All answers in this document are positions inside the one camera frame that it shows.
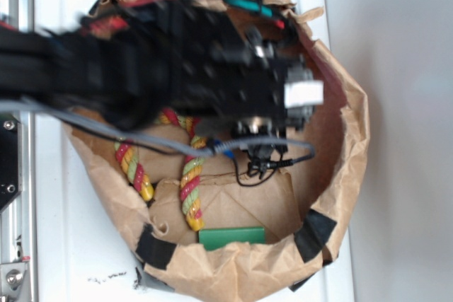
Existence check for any green block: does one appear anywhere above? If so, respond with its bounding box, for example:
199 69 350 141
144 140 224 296
198 227 265 251

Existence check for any gray cable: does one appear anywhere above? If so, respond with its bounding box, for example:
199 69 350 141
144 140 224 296
0 98 316 158

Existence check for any red yellow green rope toy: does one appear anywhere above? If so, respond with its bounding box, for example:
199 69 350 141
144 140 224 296
114 109 207 232

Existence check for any brown paper bag bin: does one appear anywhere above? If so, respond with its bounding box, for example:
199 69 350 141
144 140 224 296
67 0 370 301

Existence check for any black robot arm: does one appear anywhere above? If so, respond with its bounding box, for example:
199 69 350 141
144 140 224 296
1 0 323 136

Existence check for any metal corner bracket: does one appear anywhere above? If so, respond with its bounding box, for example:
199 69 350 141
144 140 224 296
1 262 30 302

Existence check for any thin black cable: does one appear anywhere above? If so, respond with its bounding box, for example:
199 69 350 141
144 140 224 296
231 142 316 188

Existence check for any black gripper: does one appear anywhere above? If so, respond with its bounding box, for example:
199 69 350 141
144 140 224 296
166 0 324 136

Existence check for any aluminum frame rail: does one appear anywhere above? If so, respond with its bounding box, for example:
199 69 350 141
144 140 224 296
1 0 39 301

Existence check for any black mounting plate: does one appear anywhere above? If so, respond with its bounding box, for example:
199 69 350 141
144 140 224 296
0 114 21 212

